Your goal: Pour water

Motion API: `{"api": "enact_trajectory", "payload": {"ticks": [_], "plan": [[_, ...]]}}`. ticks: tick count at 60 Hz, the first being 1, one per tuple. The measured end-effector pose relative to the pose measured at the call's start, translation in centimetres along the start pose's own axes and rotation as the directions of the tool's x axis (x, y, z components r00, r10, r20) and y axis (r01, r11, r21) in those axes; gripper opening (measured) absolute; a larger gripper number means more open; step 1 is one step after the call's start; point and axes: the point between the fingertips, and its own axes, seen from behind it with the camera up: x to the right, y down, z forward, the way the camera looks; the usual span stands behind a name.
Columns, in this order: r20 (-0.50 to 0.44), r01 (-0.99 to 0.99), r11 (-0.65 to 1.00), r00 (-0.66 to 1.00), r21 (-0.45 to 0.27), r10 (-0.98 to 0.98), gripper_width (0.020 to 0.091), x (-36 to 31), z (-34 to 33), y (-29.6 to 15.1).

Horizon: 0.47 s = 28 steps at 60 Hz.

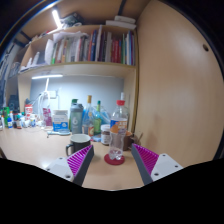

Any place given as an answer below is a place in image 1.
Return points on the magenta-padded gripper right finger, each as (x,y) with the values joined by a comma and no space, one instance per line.
(162,165)

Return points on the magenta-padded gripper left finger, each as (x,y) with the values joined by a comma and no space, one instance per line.
(61,166)

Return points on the clear water bottle red cap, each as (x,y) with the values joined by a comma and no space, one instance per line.
(118,130)

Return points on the black mug white inside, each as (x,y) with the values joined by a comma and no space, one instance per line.
(78,143)

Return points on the light blue hairbrush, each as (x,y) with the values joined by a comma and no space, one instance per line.
(58,132)

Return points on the blue and white carton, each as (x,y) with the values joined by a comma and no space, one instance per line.
(60,120)

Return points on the magenta box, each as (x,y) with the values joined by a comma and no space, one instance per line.
(47,116)

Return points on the brown jar white lid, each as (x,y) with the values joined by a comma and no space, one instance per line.
(105,135)

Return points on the clear bottle yellow cap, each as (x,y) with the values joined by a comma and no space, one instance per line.
(88,116)

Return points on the clear bottle green cap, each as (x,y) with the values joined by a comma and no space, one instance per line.
(97,120)

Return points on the red and white jar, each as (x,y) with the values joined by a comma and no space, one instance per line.
(29,110)

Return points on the green canister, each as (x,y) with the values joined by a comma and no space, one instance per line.
(6,113)

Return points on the clear glass bottle white cap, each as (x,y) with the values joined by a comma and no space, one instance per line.
(122,96)

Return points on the under-shelf light bar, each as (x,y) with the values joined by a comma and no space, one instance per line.
(46,76)

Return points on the wooden shelf unit with books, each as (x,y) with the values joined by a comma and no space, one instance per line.
(83,68)

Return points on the ceiling light strip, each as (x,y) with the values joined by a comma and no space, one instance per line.
(56,18)

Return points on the white wall power strip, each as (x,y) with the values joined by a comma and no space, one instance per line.
(50,94)

